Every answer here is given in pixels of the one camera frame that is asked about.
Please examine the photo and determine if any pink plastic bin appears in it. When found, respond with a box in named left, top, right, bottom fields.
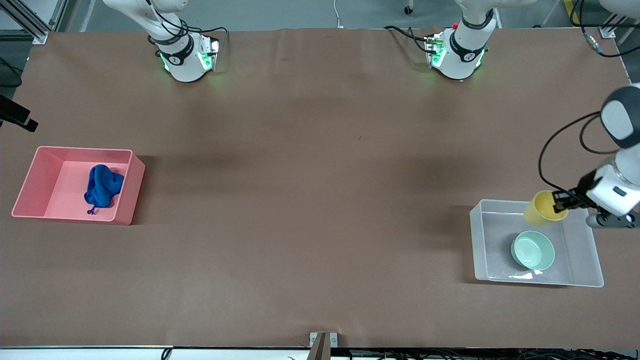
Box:
left=11, top=145, right=147, bottom=226

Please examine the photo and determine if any black base cable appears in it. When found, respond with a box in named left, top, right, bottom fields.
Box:
left=197, top=27, right=230, bottom=53
left=383, top=25, right=432, bottom=54

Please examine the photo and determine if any yellow plastic cup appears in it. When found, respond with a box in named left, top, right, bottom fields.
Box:
left=523, top=190, right=569, bottom=226

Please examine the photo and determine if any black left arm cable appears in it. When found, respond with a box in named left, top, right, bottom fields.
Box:
left=538, top=111, right=618, bottom=193

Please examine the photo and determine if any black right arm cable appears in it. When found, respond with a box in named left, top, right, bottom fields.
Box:
left=0, top=57, right=24, bottom=89

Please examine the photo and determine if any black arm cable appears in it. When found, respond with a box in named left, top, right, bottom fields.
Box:
left=538, top=111, right=618, bottom=193
left=0, top=57, right=24, bottom=89

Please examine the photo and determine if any blue cloth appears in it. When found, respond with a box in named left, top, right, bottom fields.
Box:
left=84, top=164, right=125, bottom=216

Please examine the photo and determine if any metal table edge bracket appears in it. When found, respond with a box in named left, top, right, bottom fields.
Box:
left=309, top=332, right=339, bottom=360

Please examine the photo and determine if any mint green bowl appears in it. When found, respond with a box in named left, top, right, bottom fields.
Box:
left=510, top=230, right=556, bottom=272

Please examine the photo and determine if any clear plastic bin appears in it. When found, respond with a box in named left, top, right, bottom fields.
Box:
left=469, top=199, right=605, bottom=289

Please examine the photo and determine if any aluminium frame profile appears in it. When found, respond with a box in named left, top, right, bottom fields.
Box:
left=0, top=0, right=68, bottom=45
left=599, top=15, right=631, bottom=40

